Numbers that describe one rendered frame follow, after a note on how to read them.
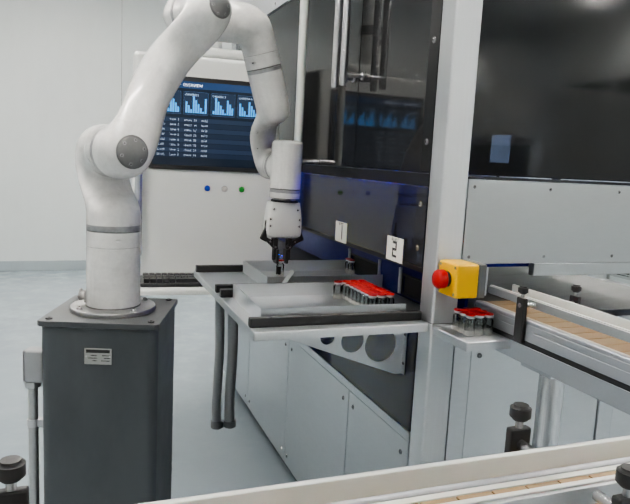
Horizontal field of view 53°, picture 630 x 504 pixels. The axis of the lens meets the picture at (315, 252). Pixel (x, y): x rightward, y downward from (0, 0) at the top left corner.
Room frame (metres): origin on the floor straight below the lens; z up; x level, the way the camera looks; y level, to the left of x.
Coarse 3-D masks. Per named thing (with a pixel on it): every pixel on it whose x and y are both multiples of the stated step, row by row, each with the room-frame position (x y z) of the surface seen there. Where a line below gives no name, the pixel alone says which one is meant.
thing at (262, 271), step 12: (252, 264) 1.90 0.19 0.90; (264, 264) 1.91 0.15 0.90; (276, 264) 1.93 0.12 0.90; (288, 264) 1.94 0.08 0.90; (300, 264) 1.95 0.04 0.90; (312, 264) 1.97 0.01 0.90; (324, 264) 1.98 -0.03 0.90; (336, 264) 2.00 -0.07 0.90; (252, 276) 1.79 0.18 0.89; (264, 276) 1.67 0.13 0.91; (276, 276) 1.66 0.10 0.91; (300, 276) 1.68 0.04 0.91; (312, 276) 1.69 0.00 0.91; (324, 276) 1.71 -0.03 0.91; (336, 276) 1.72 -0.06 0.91; (348, 276) 1.73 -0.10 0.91; (360, 276) 1.75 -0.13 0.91; (372, 276) 1.76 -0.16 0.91
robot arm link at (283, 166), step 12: (276, 144) 1.71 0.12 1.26; (288, 144) 1.70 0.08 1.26; (300, 144) 1.72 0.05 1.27; (276, 156) 1.71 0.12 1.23; (288, 156) 1.70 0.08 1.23; (300, 156) 1.72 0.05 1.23; (276, 168) 1.71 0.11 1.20; (288, 168) 1.70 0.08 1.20; (300, 168) 1.73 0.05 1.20; (276, 180) 1.71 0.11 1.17; (288, 180) 1.70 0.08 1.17; (300, 180) 1.74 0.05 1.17
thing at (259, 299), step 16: (240, 288) 1.54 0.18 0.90; (256, 288) 1.55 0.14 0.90; (272, 288) 1.57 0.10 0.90; (288, 288) 1.58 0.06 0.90; (304, 288) 1.60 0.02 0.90; (320, 288) 1.61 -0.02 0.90; (240, 304) 1.46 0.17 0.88; (256, 304) 1.33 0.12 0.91; (272, 304) 1.48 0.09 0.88; (288, 304) 1.48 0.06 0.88; (304, 304) 1.49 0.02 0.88; (320, 304) 1.50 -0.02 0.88; (336, 304) 1.51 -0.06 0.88; (384, 304) 1.39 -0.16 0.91; (400, 304) 1.41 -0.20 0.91
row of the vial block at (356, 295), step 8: (344, 280) 1.59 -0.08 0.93; (344, 288) 1.58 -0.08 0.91; (352, 288) 1.54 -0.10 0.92; (360, 288) 1.49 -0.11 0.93; (344, 296) 1.57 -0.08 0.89; (352, 296) 1.52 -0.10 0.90; (360, 296) 1.47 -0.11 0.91; (368, 296) 1.44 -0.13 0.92; (376, 296) 1.43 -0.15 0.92; (352, 304) 1.52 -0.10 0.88; (360, 304) 1.47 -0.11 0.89; (368, 304) 1.43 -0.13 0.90
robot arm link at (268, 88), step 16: (256, 80) 1.66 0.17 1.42; (272, 80) 1.66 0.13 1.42; (256, 96) 1.68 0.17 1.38; (272, 96) 1.66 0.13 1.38; (256, 112) 1.71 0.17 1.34; (272, 112) 1.67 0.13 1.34; (288, 112) 1.70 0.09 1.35; (256, 128) 1.73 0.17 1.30; (272, 128) 1.76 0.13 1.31; (256, 144) 1.77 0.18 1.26; (256, 160) 1.78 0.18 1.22
